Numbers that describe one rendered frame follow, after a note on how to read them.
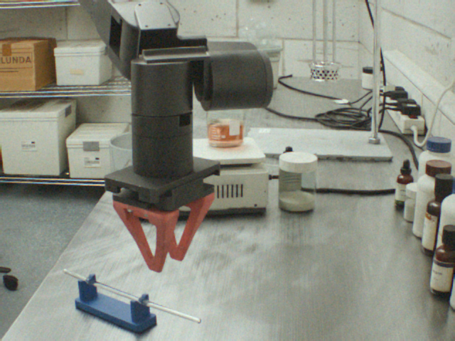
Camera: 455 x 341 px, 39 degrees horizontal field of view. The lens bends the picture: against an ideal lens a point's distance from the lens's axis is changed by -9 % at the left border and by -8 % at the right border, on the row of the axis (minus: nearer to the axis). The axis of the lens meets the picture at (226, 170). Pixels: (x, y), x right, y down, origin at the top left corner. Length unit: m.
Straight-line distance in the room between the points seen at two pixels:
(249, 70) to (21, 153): 2.80
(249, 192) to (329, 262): 0.21
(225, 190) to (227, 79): 0.43
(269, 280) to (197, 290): 0.09
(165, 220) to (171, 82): 0.12
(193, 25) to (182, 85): 2.85
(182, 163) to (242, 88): 0.09
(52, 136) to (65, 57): 0.38
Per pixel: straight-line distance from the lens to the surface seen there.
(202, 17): 3.45
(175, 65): 0.61
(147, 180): 0.62
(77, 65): 3.28
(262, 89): 0.63
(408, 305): 0.81
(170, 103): 0.61
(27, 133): 3.34
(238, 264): 0.89
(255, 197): 1.05
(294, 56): 3.45
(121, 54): 0.69
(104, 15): 0.72
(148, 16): 0.66
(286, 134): 1.48
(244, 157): 1.03
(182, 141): 0.62
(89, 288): 0.79
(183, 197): 0.63
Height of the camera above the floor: 1.13
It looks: 17 degrees down
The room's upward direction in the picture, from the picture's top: straight up
